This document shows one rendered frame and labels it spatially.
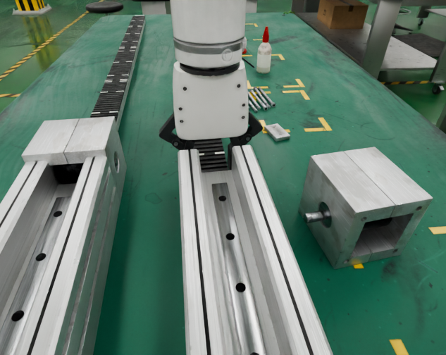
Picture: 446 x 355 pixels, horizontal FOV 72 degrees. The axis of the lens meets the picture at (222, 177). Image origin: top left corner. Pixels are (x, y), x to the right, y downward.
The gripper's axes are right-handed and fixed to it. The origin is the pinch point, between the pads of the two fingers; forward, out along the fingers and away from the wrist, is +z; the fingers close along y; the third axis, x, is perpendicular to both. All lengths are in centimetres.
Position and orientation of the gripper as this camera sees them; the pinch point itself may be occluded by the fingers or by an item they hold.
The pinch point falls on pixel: (212, 161)
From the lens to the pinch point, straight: 47.7
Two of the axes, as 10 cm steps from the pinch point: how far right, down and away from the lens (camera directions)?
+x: 1.4, 6.2, -7.7
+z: 0.0, 7.8, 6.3
